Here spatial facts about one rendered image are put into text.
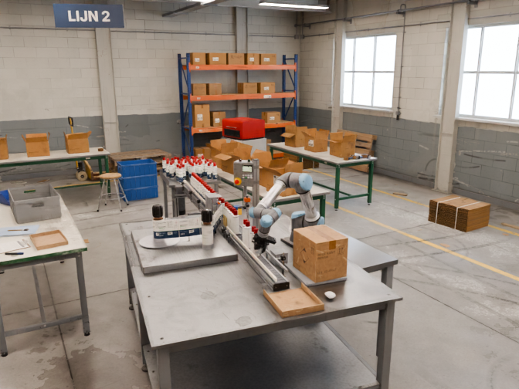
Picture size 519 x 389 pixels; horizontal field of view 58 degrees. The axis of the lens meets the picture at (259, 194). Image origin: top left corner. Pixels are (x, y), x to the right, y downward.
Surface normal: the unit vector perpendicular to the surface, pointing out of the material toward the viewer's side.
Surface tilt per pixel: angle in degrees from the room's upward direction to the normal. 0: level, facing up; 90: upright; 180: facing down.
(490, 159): 90
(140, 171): 90
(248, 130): 90
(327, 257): 90
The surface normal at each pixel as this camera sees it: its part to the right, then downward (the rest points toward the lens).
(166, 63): 0.47, 0.22
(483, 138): -0.88, 0.13
